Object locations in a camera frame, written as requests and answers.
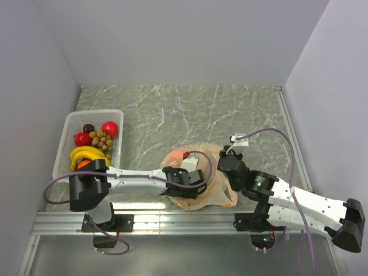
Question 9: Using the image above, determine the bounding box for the pink peach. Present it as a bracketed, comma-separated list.
[167, 149, 183, 165]

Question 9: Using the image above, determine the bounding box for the orange banana-print plastic bag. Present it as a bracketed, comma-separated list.
[160, 143, 237, 210]

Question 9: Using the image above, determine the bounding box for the red apple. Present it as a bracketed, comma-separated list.
[74, 132, 91, 147]
[101, 121, 119, 138]

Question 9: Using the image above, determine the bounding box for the yellow banana bunch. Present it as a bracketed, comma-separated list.
[70, 146, 111, 172]

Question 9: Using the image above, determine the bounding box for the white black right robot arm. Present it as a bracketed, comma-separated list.
[217, 147, 366, 253]

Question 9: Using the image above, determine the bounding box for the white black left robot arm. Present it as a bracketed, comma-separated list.
[68, 159, 208, 231]

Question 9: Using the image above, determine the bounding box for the dark red round fruit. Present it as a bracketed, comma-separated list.
[83, 124, 95, 133]

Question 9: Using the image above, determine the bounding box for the white perforated plastic basket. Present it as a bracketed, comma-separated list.
[52, 109, 124, 178]

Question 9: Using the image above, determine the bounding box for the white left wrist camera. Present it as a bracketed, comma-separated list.
[181, 152, 199, 173]

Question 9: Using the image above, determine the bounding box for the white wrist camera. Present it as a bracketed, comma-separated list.
[181, 152, 199, 173]
[229, 133, 249, 147]

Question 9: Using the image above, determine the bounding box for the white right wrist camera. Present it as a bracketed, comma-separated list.
[229, 133, 249, 147]

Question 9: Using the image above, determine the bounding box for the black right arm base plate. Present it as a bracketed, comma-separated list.
[232, 213, 258, 232]

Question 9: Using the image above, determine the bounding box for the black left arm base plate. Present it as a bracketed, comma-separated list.
[81, 214, 134, 233]

